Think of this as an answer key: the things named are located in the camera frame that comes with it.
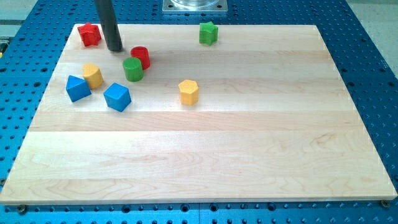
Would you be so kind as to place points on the light wooden board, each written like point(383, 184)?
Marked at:
point(274, 122)

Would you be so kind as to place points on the yellow heart block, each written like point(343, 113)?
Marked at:
point(92, 74)

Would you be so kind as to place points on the left board stop screw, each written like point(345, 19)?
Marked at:
point(21, 209)

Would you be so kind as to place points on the board stop screw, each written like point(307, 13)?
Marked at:
point(385, 203)
point(21, 209)

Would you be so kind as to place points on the right board stop screw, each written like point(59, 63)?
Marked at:
point(385, 203)

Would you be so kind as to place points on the yellow hexagon block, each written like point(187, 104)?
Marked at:
point(189, 92)

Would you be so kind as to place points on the green cylinder block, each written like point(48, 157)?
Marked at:
point(133, 69)

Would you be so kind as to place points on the green star block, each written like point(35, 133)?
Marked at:
point(208, 33)

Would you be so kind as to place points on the blue cube block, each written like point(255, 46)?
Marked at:
point(117, 97)

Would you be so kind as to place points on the red cylinder block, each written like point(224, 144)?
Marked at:
point(142, 53)

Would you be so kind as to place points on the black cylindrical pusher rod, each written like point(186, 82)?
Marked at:
point(109, 24)

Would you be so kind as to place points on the blue triangle block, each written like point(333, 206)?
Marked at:
point(77, 88)

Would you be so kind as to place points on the red star block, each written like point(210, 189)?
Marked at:
point(89, 34)

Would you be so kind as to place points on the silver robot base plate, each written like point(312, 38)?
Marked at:
point(195, 5)

